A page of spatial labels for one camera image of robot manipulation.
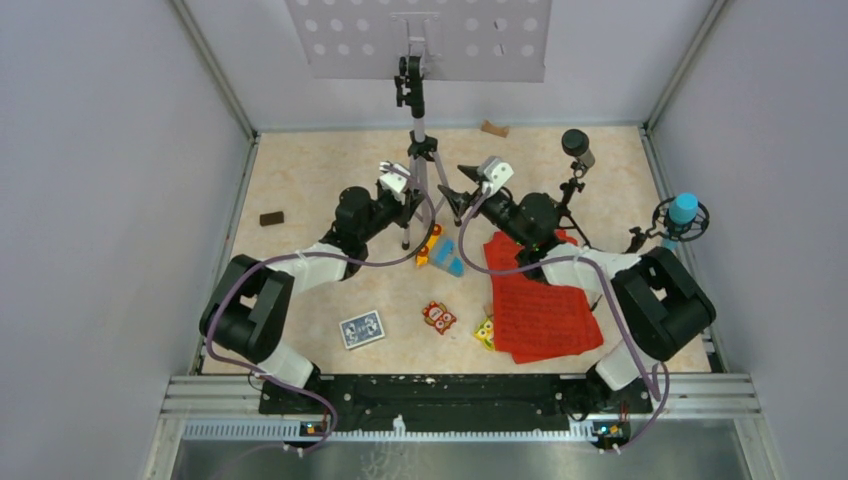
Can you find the blue microphone with tripod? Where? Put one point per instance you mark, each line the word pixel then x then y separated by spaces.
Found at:
pixel 678 219

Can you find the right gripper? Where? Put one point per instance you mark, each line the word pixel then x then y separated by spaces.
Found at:
pixel 458 200

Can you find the dark brown block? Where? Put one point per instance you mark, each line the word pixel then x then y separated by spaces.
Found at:
pixel 272 218

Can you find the yellow owl toy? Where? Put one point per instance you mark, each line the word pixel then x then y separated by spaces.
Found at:
pixel 484 333

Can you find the white music stand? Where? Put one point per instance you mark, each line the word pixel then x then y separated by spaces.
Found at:
pixel 414 42

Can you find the toy brick car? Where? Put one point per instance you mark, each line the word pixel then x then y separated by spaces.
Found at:
pixel 440 252

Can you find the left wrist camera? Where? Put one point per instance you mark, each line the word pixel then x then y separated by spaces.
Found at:
pixel 394 178

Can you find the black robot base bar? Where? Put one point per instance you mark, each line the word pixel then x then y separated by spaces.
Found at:
pixel 476 403

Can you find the wooden wedge block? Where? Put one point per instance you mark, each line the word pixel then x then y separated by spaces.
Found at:
pixel 496 130

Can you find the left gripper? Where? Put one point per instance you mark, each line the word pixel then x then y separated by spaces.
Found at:
pixel 406 211

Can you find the black microphone tripod stand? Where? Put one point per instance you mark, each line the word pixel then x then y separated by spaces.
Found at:
pixel 575 144

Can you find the red sheet music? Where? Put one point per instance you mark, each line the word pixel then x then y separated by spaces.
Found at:
pixel 533 321

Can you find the red owl toy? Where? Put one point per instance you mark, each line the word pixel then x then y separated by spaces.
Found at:
pixel 437 316

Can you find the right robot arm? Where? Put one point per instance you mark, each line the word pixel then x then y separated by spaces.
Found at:
pixel 656 303

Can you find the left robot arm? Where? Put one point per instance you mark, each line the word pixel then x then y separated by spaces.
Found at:
pixel 247 311

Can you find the blue playing card deck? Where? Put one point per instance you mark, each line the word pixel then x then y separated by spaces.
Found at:
pixel 362 330

